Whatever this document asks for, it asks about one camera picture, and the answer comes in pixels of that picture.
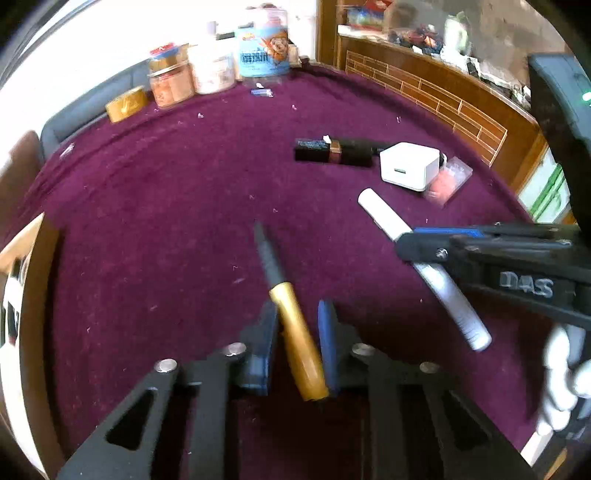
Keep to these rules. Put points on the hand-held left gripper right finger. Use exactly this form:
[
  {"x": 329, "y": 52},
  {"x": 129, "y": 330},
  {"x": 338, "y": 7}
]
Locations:
[{"x": 328, "y": 341}]

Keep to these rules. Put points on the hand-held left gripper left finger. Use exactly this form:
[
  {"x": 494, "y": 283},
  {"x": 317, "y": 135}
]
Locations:
[{"x": 263, "y": 350}]

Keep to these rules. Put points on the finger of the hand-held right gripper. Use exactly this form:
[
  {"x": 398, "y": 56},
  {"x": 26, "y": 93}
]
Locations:
[
  {"x": 425, "y": 249},
  {"x": 461, "y": 230}
]

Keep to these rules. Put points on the gold and black pen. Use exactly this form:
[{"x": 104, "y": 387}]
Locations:
[{"x": 295, "y": 332}]

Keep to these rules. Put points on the white cylindrical stick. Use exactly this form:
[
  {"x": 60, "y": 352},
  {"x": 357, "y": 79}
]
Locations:
[{"x": 455, "y": 304}]

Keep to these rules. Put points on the cardboard box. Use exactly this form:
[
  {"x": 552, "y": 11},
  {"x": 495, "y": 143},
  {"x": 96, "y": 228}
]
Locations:
[{"x": 32, "y": 323}]

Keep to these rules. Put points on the person's right hand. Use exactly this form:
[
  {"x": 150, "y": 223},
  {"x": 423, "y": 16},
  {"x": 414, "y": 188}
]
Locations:
[{"x": 561, "y": 374}]

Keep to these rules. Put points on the clear case with pink contents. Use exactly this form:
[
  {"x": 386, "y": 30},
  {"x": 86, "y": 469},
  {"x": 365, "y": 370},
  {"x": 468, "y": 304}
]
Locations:
[{"x": 445, "y": 184}]

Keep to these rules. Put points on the white charger block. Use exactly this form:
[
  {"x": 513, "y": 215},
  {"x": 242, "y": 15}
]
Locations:
[{"x": 408, "y": 168}]

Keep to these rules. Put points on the wooden counter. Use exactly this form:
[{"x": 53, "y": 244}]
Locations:
[{"x": 443, "y": 106}]

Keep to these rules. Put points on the black gold-banded tube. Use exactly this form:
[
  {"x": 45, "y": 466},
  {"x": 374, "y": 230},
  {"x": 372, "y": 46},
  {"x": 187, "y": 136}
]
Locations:
[{"x": 323, "y": 150}]

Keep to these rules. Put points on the white and green cup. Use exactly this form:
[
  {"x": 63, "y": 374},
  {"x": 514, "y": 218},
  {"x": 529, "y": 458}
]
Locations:
[{"x": 456, "y": 34}]

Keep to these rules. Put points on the small blue tube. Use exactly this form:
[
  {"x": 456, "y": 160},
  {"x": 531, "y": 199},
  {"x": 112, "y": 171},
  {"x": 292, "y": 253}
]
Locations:
[{"x": 262, "y": 92}]

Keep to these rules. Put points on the clear jar with blue label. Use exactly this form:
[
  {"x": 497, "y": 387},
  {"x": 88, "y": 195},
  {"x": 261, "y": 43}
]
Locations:
[{"x": 263, "y": 53}]

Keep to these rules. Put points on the white plastic jar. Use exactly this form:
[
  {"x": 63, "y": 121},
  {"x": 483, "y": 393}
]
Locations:
[{"x": 212, "y": 69}]

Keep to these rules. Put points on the small metal clip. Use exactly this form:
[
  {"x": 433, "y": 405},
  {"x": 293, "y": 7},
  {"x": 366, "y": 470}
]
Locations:
[{"x": 67, "y": 150}]

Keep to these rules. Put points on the yellow tape roll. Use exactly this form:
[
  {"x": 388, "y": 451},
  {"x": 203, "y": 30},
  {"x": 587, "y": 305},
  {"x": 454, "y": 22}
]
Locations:
[{"x": 124, "y": 105}]

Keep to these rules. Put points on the clear jar with orange label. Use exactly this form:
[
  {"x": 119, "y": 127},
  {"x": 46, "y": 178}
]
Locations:
[{"x": 171, "y": 83}]

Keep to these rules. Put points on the dark grey sofa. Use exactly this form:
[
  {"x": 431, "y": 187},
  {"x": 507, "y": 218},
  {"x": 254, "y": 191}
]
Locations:
[{"x": 87, "y": 110}]

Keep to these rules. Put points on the maroon chair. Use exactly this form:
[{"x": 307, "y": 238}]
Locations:
[{"x": 18, "y": 175}]

